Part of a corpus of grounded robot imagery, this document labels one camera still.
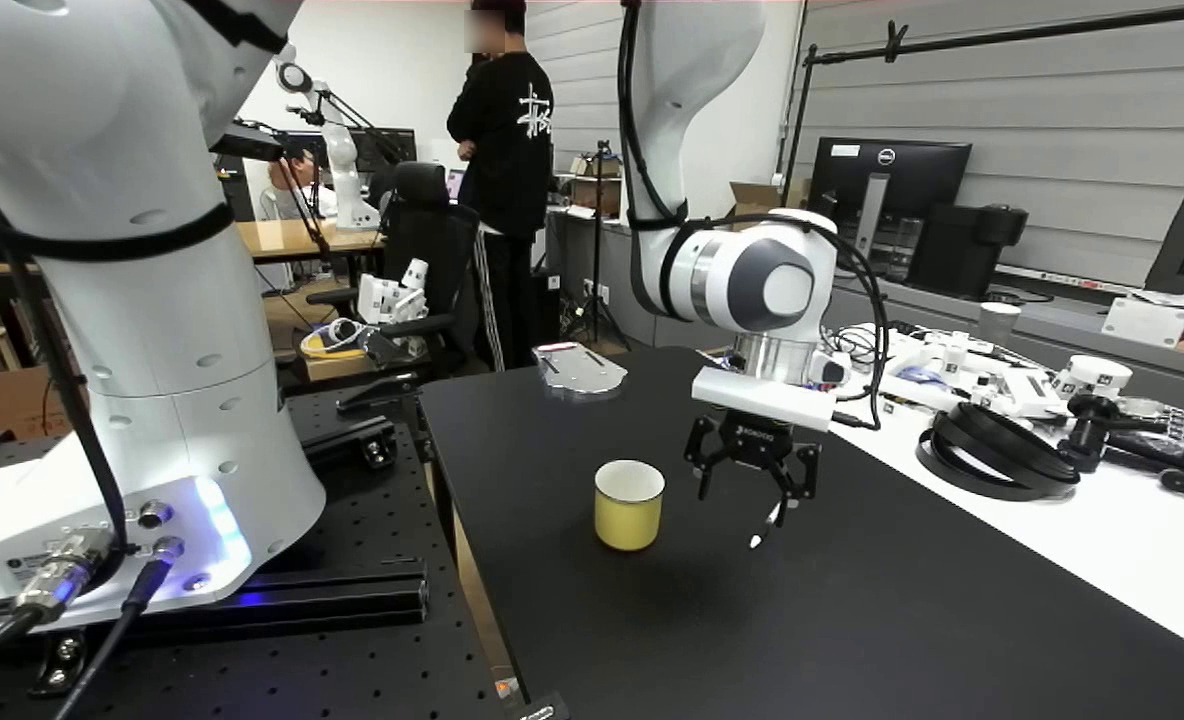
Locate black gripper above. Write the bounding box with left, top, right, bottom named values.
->
left=679, top=407, right=822, bottom=531

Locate yellow ceramic cup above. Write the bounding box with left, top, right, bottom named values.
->
left=593, top=457, right=669, bottom=558

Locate silver metal mounting plate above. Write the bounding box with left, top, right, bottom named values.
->
left=530, top=335, right=630, bottom=399

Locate black tripod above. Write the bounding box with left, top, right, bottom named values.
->
left=558, top=136, right=639, bottom=360

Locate open cardboard box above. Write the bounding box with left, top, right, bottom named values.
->
left=729, top=176, right=806, bottom=226

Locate black box device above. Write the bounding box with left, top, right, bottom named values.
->
left=907, top=206, right=1033, bottom=304

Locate black small gadget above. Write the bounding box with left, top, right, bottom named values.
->
left=1065, top=387, right=1155, bottom=473

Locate black computer monitor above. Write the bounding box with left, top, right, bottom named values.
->
left=806, top=134, right=975, bottom=283

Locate white round container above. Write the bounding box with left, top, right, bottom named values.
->
left=1061, top=351, right=1138, bottom=406

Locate black office chair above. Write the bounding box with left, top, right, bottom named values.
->
left=331, top=162, right=490, bottom=419

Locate person in black clothes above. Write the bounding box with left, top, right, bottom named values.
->
left=442, top=0, right=558, bottom=372

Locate black perforated breadboard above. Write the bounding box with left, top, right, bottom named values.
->
left=0, top=380, right=530, bottom=720

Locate wooden desk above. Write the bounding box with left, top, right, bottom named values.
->
left=238, top=216, right=392, bottom=263

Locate brown cardboard box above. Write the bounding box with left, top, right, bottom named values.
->
left=0, top=323, right=91, bottom=445

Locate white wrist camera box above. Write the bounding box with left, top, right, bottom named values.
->
left=689, top=356, right=847, bottom=442

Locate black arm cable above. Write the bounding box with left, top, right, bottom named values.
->
left=796, top=216, right=896, bottom=436

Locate black coiled strap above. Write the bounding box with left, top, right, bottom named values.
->
left=915, top=399, right=1088, bottom=503

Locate black stand frame pole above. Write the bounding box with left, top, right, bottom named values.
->
left=774, top=0, right=1184, bottom=216

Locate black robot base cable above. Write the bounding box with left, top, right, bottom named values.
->
left=4, top=251, right=139, bottom=611

